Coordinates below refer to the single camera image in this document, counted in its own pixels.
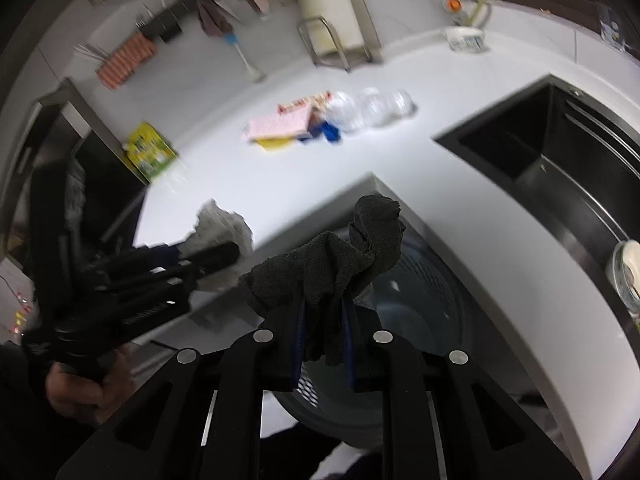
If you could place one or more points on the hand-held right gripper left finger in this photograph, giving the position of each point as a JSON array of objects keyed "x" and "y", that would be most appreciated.
[{"x": 295, "y": 345}]

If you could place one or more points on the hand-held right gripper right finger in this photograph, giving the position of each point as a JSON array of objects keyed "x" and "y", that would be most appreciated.
[{"x": 350, "y": 350}]

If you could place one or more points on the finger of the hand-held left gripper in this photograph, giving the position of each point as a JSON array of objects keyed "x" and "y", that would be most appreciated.
[
  {"x": 145, "y": 257},
  {"x": 210, "y": 260}
]

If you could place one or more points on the white paper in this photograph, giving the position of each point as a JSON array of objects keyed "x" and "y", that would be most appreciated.
[{"x": 220, "y": 225}]

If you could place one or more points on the grey perforated waste bin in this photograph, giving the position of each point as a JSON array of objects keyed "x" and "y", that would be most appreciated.
[{"x": 415, "y": 300}]

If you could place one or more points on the dark grey cloth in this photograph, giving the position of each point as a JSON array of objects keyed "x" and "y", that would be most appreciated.
[{"x": 325, "y": 265}]

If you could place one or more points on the yellow wrapper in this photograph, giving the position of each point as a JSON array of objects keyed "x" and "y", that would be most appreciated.
[{"x": 272, "y": 145}]

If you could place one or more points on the blue plastic piece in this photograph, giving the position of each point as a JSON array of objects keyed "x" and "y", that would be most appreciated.
[{"x": 330, "y": 132}]

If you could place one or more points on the red and white wrapper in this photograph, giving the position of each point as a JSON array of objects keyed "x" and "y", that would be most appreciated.
[{"x": 300, "y": 105}]

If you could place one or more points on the clear plastic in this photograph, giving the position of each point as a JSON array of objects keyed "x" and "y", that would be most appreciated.
[{"x": 345, "y": 112}]

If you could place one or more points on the clear plastic bottle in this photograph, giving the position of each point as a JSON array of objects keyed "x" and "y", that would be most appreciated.
[{"x": 387, "y": 107}]

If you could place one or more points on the person's left hand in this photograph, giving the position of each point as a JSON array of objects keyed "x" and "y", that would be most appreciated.
[{"x": 75, "y": 395}]

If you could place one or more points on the yellow green pouch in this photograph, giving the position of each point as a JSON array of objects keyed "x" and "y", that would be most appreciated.
[{"x": 147, "y": 152}]

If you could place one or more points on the person's dark clothing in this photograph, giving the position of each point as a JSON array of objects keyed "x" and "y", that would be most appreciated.
[{"x": 300, "y": 455}]

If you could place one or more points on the brown hanging cloth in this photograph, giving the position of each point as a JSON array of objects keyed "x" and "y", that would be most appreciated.
[{"x": 215, "y": 17}]

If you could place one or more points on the steel board rack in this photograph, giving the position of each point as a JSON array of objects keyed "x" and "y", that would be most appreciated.
[{"x": 330, "y": 42}]

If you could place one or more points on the black sink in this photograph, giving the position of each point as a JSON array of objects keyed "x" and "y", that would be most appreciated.
[{"x": 550, "y": 160}]

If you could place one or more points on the white plate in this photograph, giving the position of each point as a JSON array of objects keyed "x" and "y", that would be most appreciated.
[{"x": 625, "y": 275}]

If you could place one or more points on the white patterned bowl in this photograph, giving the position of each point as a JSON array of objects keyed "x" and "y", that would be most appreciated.
[{"x": 465, "y": 40}]

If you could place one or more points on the orange valve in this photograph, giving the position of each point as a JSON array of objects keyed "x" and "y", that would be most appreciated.
[{"x": 453, "y": 5}]

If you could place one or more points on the clear glass mug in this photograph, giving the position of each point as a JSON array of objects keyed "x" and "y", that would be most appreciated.
[{"x": 612, "y": 30}]

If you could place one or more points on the black wall rail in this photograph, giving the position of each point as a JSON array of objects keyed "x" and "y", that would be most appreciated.
[{"x": 170, "y": 22}]

